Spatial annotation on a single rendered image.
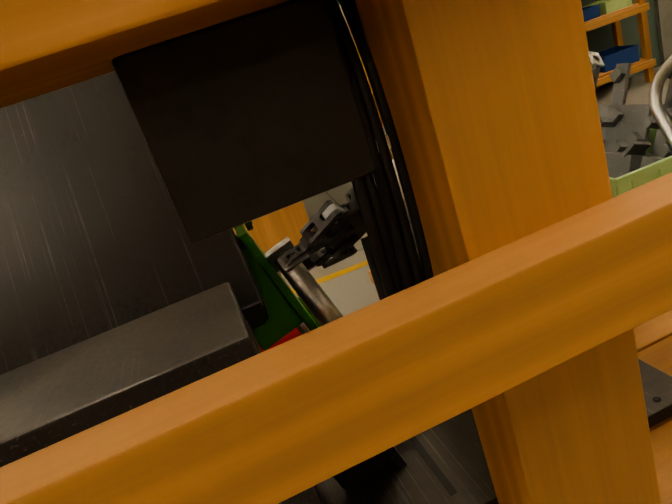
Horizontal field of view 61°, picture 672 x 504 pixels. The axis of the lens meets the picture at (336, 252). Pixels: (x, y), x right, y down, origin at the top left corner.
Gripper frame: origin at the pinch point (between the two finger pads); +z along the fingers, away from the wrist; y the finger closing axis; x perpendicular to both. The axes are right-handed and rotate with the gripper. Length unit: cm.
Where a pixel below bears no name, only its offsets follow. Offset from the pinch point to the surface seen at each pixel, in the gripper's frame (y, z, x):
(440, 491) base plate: -12.6, 2.8, 32.6
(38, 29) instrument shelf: 49.2, 4.1, 4.7
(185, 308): 10.0, 13.5, 1.1
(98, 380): 18.6, 22.3, 6.6
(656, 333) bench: -30, -40, 34
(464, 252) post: 25.7, -10.7, 20.9
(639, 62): -476, -434, -182
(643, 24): -451, -454, -204
